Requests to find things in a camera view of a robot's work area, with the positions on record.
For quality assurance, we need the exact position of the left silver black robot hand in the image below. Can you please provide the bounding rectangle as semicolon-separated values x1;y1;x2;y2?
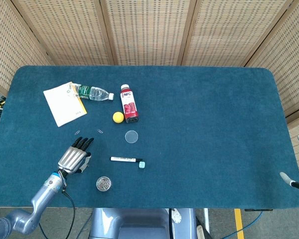
57;136;95;176

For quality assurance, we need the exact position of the right black grey robot hand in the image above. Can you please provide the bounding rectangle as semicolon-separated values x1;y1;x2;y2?
280;132;299;193

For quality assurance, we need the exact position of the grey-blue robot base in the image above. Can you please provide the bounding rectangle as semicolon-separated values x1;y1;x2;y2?
89;208;197;239

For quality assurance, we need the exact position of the clear jar of paperclips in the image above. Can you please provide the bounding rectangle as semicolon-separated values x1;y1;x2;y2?
96;176;113;192

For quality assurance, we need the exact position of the white black whiteboard marker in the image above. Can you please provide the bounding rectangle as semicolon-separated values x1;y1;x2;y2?
110;156;144;163

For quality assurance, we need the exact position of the white notebook yellow edge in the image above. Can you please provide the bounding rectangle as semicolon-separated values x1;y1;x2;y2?
43;81;88;128

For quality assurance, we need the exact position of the yellow foam ball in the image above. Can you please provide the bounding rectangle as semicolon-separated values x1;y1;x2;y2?
112;112;125;123

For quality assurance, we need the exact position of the clear round plastic lid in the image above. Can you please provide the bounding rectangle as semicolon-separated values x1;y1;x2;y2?
125;130;139;144

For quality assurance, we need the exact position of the clear water bottle green label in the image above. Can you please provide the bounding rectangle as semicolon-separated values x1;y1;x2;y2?
69;83;115;102

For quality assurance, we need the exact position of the red NFC juice bottle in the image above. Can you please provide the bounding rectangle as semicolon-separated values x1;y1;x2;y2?
120;84;139;124

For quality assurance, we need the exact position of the white table leg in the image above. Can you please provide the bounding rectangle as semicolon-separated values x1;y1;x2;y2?
195;208;211;239

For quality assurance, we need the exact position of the teal blue table cloth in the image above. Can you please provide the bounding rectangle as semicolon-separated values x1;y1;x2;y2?
0;65;299;209

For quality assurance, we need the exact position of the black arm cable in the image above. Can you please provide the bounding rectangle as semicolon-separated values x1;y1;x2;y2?
38;189;76;239

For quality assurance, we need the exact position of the blue floor cable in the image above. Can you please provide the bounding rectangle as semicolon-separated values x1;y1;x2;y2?
76;213;93;239
223;211;264;239

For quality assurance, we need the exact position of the white perforated bracket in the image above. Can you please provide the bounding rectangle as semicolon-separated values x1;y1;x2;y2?
171;208;183;225

